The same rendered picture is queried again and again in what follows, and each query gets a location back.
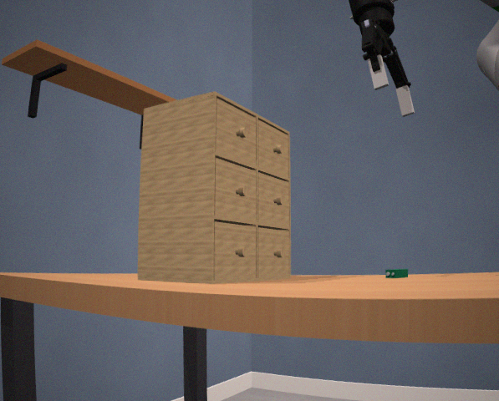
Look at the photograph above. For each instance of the green 9v battery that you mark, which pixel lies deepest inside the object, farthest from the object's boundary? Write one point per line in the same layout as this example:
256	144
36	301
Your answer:
396	273

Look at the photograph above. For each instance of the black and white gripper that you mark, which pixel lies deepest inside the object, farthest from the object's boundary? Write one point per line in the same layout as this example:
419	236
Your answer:
380	21

